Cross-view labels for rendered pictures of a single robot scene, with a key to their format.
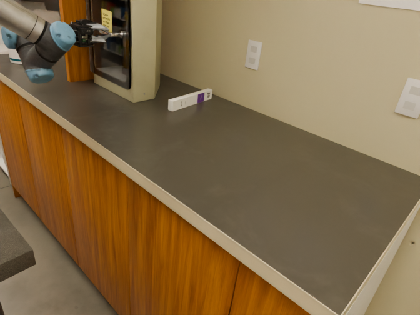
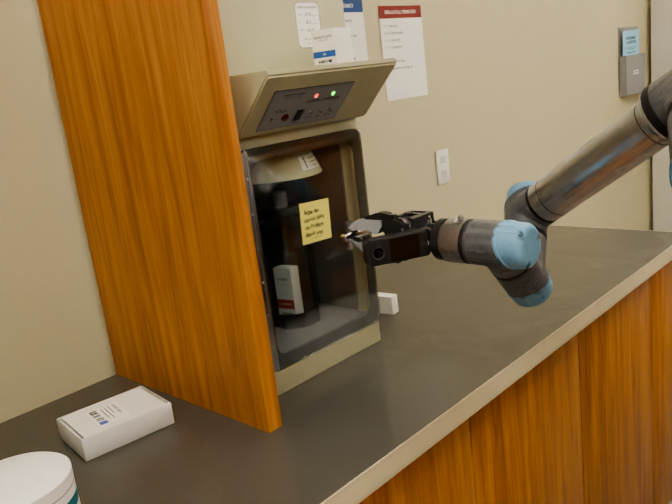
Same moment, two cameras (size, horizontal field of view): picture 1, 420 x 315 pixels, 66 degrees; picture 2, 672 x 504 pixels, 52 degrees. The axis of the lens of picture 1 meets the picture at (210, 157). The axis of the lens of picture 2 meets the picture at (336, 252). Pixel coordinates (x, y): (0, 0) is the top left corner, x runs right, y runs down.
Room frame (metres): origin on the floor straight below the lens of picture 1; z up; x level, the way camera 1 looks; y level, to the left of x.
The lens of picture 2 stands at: (1.24, 1.73, 1.48)
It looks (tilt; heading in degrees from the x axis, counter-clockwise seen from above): 14 degrees down; 274
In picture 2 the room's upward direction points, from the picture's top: 7 degrees counter-clockwise
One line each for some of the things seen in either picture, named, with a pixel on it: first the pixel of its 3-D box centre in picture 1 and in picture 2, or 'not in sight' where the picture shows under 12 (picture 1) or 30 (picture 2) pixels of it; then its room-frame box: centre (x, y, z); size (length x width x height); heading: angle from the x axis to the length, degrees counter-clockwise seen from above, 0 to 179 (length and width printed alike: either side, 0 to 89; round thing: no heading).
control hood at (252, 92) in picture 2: not in sight; (316, 96); (1.32, 0.50, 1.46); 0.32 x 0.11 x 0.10; 49
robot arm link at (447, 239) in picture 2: not in sight; (457, 238); (1.11, 0.59, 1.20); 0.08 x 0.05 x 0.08; 49
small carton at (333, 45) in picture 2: not in sight; (332, 47); (1.29, 0.46, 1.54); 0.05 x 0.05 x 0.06; 56
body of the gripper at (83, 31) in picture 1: (72, 34); (421, 236); (1.17, 0.53, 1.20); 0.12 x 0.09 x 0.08; 139
